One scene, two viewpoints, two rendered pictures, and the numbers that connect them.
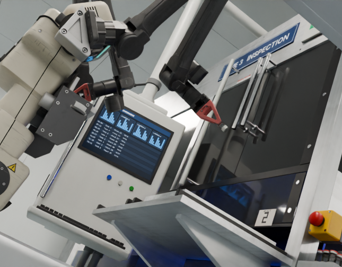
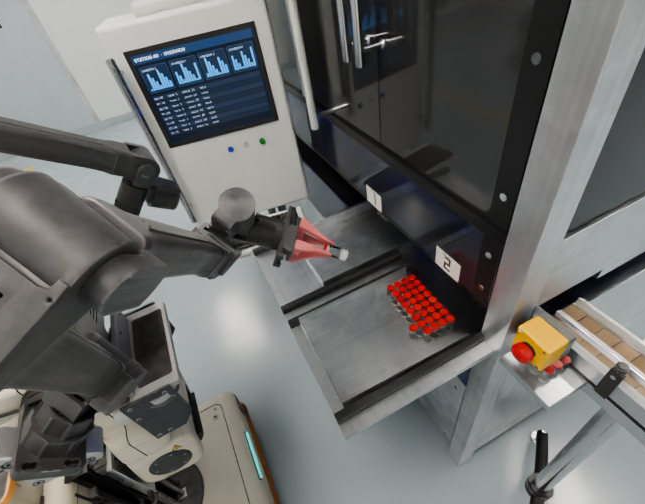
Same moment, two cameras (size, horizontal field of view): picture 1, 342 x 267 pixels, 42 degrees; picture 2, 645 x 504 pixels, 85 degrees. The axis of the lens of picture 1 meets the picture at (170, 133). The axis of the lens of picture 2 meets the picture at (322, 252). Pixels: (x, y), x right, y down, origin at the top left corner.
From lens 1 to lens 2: 1.41 m
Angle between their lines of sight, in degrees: 67
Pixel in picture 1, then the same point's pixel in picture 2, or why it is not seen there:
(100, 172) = (217, 151)
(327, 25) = not seen: outside the picture
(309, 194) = (509, 291)
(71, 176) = (196, 178)
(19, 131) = (144, 442)
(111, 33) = (79, 427)
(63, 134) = (179, 417)
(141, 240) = not seen: hidden behind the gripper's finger
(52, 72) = not seen: hidden behind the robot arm
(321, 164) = (530, 260)
